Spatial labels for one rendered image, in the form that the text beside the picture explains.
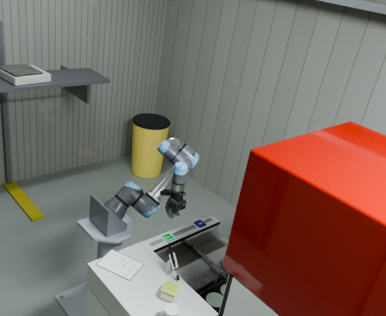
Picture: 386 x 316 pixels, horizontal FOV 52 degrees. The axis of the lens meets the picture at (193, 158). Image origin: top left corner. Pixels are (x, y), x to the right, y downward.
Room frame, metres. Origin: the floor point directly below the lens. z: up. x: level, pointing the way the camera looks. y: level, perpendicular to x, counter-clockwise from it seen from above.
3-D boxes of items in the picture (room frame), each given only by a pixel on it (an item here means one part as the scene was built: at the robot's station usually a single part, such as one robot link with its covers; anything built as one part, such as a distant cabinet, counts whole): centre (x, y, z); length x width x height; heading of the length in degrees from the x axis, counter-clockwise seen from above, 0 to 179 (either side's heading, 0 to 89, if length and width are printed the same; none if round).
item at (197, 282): (1.69, -0.19, 0.87); 0.36 x 0.08 x 0.03; 136
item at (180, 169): (1.87, 0.05, 1.41); 0.09 x 0.08 x 0.11; 169
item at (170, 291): (1.41, 0.00, 1.00); 0.07 x 0.07 x 0.07; 73
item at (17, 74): (3.28, 1.57, 1.33); 0.37 x 0.35 x 0.09; 137
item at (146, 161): (4.33, 0.55, 0.35); 0.45 x 0.44 x 0.69; 137
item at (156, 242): (1.97, -0.02, 0.89); 0.55 x 0.09 x 0.14; 136
